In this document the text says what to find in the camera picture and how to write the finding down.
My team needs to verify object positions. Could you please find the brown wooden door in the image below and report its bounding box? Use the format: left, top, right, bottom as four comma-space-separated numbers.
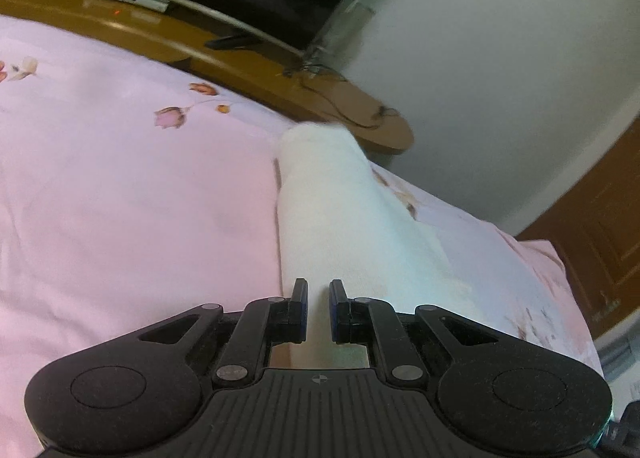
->
516, 120, 640, 339

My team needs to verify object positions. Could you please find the black cable with adapter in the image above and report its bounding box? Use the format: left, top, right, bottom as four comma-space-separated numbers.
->
282, 60, 402, 130

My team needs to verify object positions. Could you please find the wooden TV stand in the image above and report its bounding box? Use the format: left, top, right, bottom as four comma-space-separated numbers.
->
1, 0, 414, 155

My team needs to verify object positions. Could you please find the black television foot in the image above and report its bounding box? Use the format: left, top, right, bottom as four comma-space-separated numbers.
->
204, 33, 262, 51

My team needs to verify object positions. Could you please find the pink floral bed sheet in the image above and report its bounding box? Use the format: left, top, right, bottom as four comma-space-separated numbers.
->
1, 17, 600, 457

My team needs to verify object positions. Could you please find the clear glass vase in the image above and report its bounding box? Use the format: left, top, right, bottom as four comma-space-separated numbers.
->
303, 0, 374, 73

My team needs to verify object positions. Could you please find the pale mint small garment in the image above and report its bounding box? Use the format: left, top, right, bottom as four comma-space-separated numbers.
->
277, 122, 484, 369

